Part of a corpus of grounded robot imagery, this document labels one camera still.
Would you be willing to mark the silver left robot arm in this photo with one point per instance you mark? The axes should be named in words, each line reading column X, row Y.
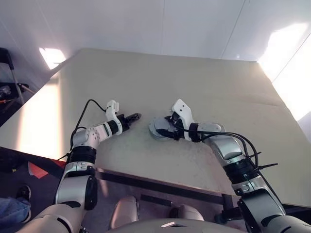
column 90, row 136

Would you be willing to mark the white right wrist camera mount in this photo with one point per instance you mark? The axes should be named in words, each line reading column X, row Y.
column 182, row 109

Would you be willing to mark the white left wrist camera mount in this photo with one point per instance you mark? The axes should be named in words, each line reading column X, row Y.
column 112, row 106

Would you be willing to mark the red paper sheet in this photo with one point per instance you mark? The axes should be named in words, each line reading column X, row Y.
column 36, row 171

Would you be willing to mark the black shoe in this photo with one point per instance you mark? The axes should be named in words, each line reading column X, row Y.
column 23, row 192

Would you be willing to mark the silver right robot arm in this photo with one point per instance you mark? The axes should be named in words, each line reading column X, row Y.
column 228, row 148

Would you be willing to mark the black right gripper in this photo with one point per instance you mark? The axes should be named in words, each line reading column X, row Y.
column 177, row 123

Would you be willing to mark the silver motor lid with circuit board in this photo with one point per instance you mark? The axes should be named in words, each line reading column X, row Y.
column 159, row 125

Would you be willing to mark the blue jeans leg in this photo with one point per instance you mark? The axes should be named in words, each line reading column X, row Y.
column 13, row 210

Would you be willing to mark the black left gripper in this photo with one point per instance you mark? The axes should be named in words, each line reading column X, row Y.
column 124, row 122

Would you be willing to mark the black table frame bar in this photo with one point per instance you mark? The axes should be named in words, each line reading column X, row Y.
column 158, row 185

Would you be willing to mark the beige robot torso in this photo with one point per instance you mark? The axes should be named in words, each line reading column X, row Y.
column 48, row 221

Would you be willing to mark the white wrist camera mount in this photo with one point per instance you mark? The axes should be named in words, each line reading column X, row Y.
column 112, row 106
column 182, row 109

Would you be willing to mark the beige table mat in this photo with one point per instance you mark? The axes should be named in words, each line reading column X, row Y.
column 170, row 85

